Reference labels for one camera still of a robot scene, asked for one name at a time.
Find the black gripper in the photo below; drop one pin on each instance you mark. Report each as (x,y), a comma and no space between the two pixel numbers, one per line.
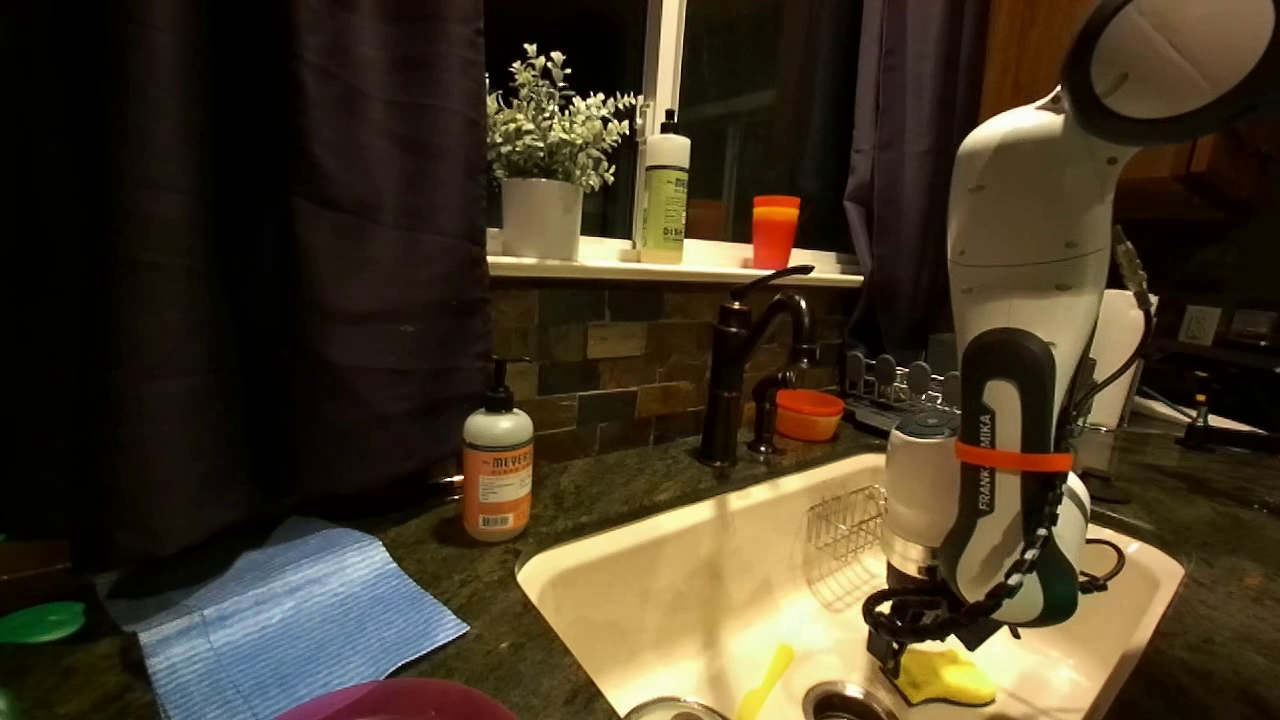
(923,606)

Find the yellow sponge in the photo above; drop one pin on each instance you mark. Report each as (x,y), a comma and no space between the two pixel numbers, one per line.
(950,678)

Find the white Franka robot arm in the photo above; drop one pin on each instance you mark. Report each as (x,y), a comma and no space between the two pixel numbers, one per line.
(1025,253)

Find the metal sink drain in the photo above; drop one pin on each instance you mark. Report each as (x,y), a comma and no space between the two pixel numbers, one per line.
(847,703)

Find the yellow plastic utensil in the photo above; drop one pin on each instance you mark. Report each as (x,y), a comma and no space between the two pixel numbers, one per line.
(765,681)

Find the orange bowl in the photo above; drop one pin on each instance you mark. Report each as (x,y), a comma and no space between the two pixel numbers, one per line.
(808,419)

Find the dark bronze side sprayer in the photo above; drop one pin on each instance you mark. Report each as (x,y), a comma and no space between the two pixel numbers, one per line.
(768,415)

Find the white kitchen sink basin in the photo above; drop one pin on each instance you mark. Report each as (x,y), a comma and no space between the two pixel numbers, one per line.
(664,585)

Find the dark bronze faucet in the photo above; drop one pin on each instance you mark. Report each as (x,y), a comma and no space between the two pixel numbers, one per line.
(727,373)

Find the orange plastic cup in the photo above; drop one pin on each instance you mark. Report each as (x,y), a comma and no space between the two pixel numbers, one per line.
(775,235)

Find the white window sill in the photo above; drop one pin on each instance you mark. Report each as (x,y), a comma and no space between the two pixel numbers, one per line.
(664,262)

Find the orange label soap bottle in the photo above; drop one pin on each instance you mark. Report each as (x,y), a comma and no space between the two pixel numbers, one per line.
(498,480)

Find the narrow dark curtain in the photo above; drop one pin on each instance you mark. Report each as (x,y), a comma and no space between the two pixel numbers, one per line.
(907,163)

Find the green dish soap bottle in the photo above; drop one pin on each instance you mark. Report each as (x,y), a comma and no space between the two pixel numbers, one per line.
(661,203)

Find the pink bowl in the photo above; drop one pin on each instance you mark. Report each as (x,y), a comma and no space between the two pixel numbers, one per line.
(403,703)

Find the white plant pot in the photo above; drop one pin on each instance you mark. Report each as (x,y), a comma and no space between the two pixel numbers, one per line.
(540,220)

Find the wooden cabinet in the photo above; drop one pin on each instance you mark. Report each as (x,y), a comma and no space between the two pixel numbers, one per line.
(1025,54)

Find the green leafy plant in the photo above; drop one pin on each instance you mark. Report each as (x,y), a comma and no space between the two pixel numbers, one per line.
(553,121)

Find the blue dish cloth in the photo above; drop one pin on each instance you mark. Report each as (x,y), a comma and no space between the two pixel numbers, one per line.
(281,613)

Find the large dark curtain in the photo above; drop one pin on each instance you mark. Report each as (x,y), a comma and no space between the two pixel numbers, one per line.
(266,265)

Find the green round lid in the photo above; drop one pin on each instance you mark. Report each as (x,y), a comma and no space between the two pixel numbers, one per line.
(42,622)

